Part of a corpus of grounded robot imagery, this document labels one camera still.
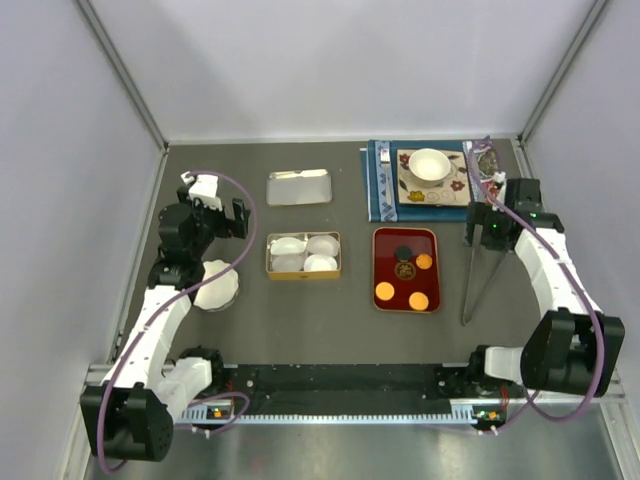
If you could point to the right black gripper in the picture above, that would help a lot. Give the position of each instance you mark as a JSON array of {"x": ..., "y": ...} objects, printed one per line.
[{"x": 482, "y": 213}]

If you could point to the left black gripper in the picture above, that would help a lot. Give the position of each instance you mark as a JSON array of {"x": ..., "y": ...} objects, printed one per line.
[{"x": 235, "y": 227}]

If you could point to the metal tongs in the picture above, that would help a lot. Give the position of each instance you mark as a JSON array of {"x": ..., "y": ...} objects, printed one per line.
[{"x": 482, "y": 270}]

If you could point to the orange cookie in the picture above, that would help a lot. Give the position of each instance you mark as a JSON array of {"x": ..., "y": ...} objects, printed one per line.
[
  {"x": 418, "y": 301},
  {"x": 384, "y": 291},
  {"x": 424, "y": 261}
]

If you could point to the black cookie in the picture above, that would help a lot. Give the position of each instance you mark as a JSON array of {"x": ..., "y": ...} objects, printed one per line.
[{"x": 403, "y": 253}]

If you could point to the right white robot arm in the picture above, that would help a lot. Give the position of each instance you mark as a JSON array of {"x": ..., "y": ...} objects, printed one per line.
[{"x": 575, "y": 346}]

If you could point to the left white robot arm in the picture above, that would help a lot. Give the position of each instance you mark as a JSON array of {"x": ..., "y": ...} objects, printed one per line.
[{"x": 131, "y": 414}]

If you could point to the floral square plate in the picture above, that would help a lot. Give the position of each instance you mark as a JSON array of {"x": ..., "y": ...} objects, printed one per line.
[{"x": 453, "y": 191}]

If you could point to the patterned colourful cloth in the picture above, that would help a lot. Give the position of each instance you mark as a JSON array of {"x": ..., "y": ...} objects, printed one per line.
[{"x": 482, "y": 157}]

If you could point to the white scalloped dish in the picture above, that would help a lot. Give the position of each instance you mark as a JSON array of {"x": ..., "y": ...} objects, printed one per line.
[{"x": 219, "y": 294}]

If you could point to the white paper cup back-left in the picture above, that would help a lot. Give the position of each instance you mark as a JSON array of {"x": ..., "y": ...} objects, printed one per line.
[{"x": 287, "y": 246}]

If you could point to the white paper cup front-left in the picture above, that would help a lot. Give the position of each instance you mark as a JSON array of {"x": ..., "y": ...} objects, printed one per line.
[{"x": 287, "y": 263}]

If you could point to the white bowl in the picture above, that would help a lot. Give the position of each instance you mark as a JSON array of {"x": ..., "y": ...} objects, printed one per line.
[{"x": 429, "y": 165}]

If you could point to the red lacquer tray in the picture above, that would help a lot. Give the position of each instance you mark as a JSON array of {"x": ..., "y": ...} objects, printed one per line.
[{"x": 406, "y": 277}]

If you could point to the gold cookie tin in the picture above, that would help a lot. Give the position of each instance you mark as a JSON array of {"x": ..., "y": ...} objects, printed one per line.
[{"x": 302, "y": 275}]

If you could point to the silver tin lid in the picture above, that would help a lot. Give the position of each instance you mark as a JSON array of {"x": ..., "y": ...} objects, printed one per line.
[{"x": 299, "y": 187}]

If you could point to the white paper cup back-right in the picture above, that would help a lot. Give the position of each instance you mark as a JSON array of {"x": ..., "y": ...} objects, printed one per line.
[{"x": 323, "y": 245}]

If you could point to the white paper cup front-right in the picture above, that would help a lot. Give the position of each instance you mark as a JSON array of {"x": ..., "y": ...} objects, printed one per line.
[{"x": 320, "y": 263}]

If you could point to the blue cloth napkin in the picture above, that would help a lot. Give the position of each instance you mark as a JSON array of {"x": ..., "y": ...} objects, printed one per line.
[{"x": 375, "y": 188}]

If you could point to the silver fork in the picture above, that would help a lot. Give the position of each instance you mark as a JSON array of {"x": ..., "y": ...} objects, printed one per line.
[{"x": 385, "y": 161}]

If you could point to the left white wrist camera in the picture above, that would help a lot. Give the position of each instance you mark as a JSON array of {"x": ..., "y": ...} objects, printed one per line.
[{"x": 202, "y": 189}]

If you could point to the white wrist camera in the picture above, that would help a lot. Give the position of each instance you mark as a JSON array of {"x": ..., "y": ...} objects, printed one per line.
[
  {"x": 497, "y": 187},
  {"x": 202, "y": 189}
]

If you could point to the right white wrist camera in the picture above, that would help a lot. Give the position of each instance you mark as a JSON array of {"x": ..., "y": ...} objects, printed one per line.
[{"x": 497, "y": 187}]

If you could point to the left aluminium frame post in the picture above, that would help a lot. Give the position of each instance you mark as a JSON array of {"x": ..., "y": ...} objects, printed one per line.
[{"x": 123, "y": 75}]

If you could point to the aluminium frame post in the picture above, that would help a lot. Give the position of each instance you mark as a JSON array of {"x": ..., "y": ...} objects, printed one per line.
[
  {"x": 123, "y": 75},
  {"x": 595, "y": 14}
]

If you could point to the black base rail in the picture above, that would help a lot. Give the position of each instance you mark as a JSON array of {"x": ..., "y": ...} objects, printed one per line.
[{"x": 334, "y": 390}]

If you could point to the right aluminium frame post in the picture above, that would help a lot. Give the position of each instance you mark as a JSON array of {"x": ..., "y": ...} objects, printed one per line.
[{"x": 595, "y": 14}]

